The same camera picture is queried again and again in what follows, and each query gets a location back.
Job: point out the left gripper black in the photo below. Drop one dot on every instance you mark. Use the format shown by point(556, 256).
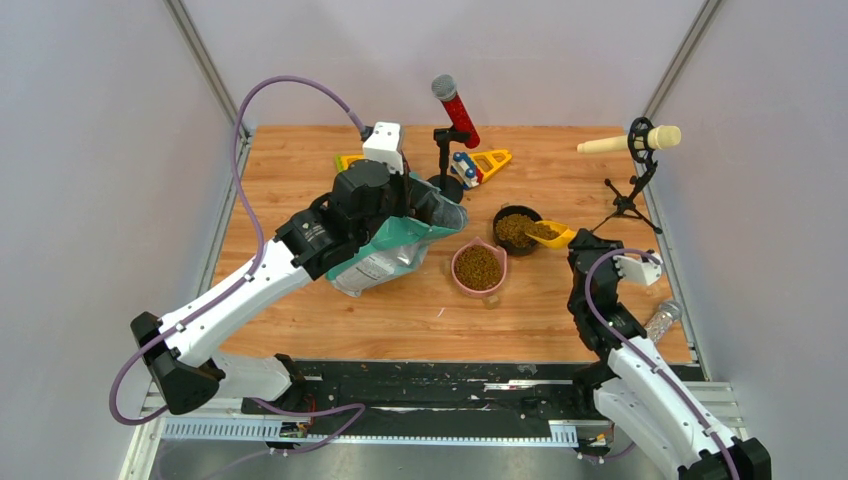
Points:
point(404, 183)

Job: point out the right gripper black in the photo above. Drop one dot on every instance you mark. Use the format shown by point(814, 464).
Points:
point(584, 241)

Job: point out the yellow scoop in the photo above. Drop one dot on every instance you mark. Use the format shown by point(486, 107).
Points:
point(550, 234)

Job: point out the green pet food bag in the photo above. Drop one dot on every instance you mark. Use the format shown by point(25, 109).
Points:
point(398, 248)

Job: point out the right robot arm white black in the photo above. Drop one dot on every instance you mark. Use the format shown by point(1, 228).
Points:
point(633, 386)

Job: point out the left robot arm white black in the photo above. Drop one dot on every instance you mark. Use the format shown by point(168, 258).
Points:
point(181, 349)

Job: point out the black pet bowl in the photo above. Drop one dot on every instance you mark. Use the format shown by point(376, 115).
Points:
point(509, 227)

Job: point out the brown pet food kibble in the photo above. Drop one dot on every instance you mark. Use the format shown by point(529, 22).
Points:
point(478, 269)

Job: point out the pink cat-ear pet bowl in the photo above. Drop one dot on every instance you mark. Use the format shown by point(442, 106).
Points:
point(479, 269)

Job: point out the black round-base mic stand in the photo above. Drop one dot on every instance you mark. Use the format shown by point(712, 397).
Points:
point(448, 186)

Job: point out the yellow green toy triangle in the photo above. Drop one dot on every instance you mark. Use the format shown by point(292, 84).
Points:
point(343, 162)

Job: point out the blue white toy car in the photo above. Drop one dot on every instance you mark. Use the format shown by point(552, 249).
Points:
point(466, 170)

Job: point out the yellow orange toy triangle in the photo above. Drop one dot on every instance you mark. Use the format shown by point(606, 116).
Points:
point(489, 163)

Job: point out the silver glitter microphone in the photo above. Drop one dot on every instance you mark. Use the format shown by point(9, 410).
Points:
point(668, 313)

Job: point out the small wooden block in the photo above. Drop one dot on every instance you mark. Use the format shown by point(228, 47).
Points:
point(491, 302)

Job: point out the red glitter microphone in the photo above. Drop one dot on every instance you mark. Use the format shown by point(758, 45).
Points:
point(444, 89)

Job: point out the cream microphone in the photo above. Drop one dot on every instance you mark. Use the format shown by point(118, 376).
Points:
point(656, 138)

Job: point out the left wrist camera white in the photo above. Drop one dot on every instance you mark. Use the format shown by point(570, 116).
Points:
point(385, 144)

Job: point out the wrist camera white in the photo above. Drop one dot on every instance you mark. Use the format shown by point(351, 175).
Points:
point(639, 270)
point(385, 144)

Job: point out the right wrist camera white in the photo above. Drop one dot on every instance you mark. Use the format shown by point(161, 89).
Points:
point(639, 270)

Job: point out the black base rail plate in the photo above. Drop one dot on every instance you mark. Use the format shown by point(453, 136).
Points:
point(416, 399)

